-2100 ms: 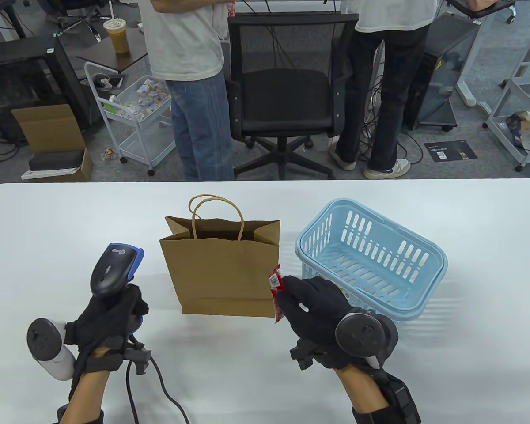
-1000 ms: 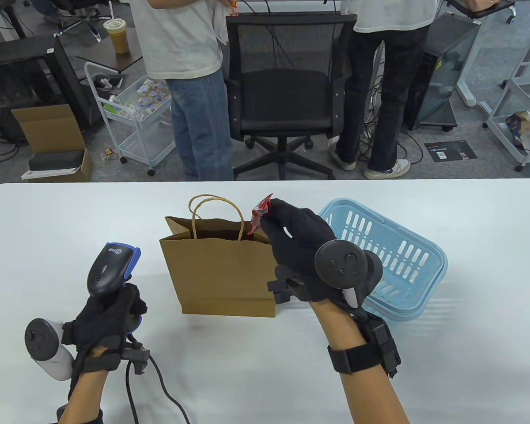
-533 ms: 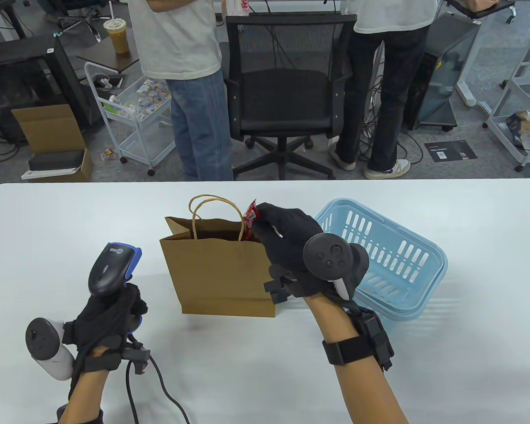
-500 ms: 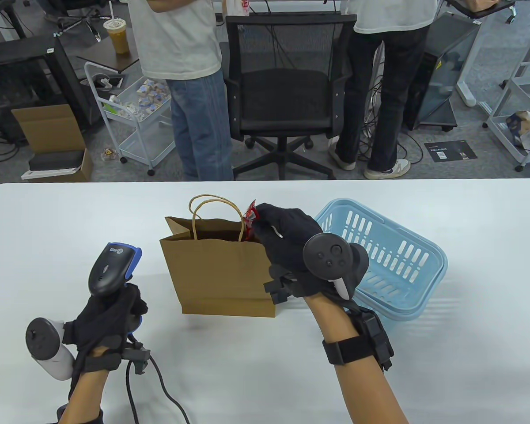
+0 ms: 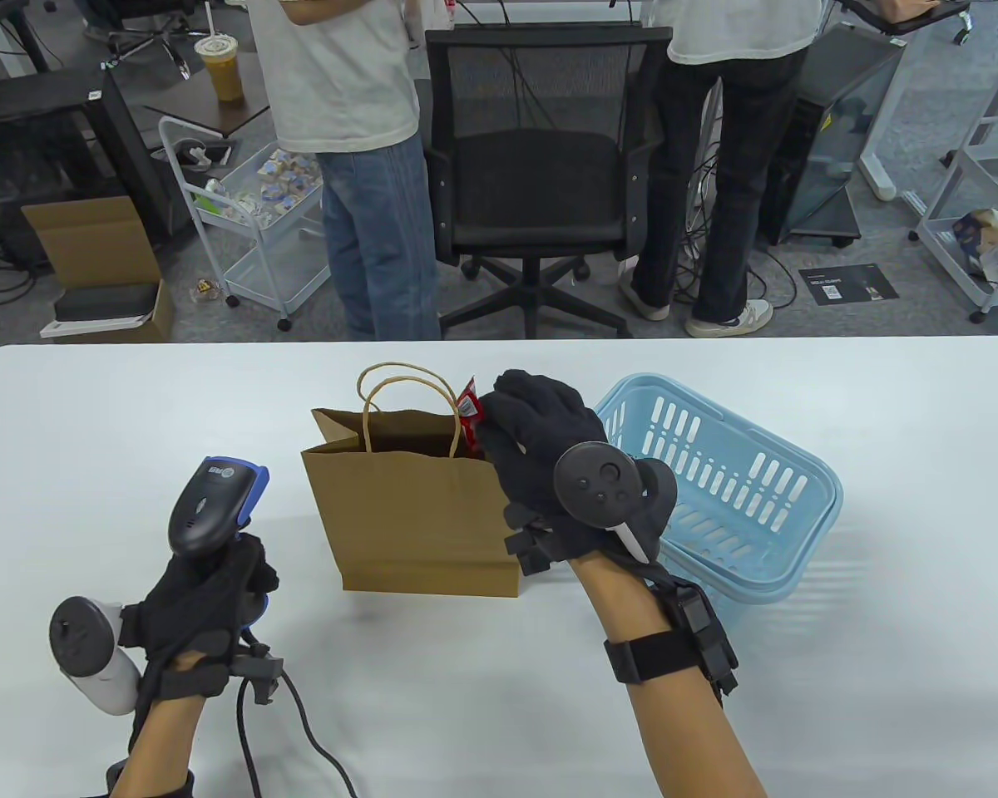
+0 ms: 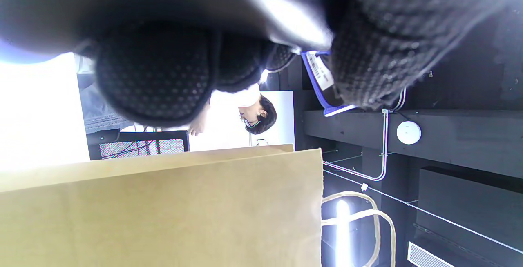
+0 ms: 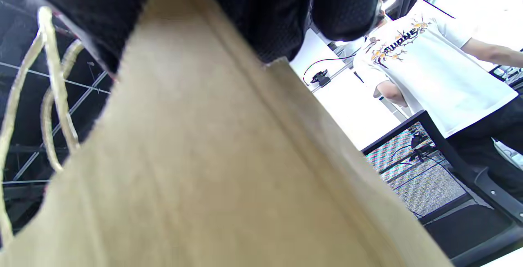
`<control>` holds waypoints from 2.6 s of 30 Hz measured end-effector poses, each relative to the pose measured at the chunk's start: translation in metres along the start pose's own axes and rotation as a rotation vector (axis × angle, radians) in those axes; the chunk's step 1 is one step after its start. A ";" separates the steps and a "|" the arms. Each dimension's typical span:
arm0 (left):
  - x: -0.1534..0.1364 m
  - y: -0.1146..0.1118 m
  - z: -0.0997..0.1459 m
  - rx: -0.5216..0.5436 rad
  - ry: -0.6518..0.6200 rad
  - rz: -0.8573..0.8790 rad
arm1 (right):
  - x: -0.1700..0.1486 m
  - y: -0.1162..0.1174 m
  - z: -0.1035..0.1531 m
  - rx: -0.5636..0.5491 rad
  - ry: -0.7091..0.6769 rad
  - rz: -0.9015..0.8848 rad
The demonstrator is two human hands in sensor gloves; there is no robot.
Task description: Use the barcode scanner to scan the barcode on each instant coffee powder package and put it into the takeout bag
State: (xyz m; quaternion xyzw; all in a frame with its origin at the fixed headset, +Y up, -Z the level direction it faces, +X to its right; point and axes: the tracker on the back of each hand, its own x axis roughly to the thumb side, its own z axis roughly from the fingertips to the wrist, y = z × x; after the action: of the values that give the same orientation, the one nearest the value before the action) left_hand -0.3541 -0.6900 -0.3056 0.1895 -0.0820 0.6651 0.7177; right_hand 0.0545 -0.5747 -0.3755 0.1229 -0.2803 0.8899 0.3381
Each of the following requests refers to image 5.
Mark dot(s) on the person's right hand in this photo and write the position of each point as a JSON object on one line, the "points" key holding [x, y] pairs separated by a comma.
{"points": [[532, 440]]}

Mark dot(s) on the person's left hand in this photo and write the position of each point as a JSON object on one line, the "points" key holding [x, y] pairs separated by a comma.
{"points": [[191, 615]]}

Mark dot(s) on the red instant coffee powder package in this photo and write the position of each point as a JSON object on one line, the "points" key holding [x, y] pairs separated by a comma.
{"points": [[468, 411]]}

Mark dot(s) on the brown paper bag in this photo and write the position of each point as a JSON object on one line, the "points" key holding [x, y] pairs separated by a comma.
{"points": [[407, 524]]}

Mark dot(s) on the person's right forearm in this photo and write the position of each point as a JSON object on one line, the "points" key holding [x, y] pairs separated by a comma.
{"points": [[682, 731]]}

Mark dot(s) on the person's left forearm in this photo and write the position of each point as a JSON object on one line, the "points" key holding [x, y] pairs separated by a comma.
{"points": [[162, 748]]}

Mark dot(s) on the black and white right controller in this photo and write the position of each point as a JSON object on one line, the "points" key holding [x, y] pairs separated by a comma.
{"points": [[599, 482]]}

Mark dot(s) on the black and white controller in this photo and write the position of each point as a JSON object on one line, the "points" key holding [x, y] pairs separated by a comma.
{"points": [[599, 482], [83, 640]]}

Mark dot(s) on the black and white left controller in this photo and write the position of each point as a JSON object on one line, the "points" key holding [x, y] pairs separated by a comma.
{"points": [[83, 640]]}

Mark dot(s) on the black mesh office chair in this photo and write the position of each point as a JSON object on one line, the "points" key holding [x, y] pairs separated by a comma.
{"points": [[532, 174]]}

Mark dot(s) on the light blue plastic basket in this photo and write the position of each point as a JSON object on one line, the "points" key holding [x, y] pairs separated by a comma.
{"points": [[765, 573]]}

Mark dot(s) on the white rolling cart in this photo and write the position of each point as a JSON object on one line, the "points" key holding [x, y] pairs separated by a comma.
{"points": [[274, 270]]}

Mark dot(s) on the small colourful snack packet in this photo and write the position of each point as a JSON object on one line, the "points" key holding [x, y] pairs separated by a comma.
{"points": [[206, 291]]}

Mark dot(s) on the black leaflet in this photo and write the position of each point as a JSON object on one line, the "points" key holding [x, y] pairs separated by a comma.
{"points": [[848, 287]]}

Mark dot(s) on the pile of snack packets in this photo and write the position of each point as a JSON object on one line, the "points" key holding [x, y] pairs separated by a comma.
{"points": [[287, 179]]}

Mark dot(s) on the open cardboard box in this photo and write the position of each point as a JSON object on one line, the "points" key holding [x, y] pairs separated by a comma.
{"points": [[91, 241]]}

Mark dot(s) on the black computer tower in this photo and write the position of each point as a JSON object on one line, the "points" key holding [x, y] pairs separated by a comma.
{"points": [[840, 125]]}

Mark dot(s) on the dark side table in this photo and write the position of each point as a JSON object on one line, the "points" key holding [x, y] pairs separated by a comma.
{"points": [[200, 116]]}

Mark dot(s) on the plastic drink cup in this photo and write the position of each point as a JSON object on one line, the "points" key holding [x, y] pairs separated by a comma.
{"points": [[220, 71]]}

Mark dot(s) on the heap of colourful bags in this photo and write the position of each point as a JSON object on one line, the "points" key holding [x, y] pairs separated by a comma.
{"points": [[985, 233]]}

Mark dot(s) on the grey office chair base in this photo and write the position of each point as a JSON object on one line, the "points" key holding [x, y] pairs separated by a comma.
{"points": [[145, 41]]}

